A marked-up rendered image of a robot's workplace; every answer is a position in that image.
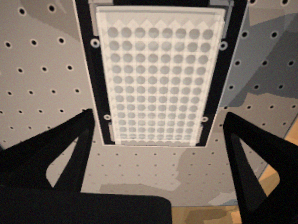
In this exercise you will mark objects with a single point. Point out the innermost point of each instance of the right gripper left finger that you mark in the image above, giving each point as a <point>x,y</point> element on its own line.
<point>24,165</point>

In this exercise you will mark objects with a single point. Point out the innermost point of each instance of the grey flat base plate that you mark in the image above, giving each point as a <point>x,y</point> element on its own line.
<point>44,83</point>

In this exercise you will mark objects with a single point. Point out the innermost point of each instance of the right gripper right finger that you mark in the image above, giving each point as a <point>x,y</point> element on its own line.
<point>281,205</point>

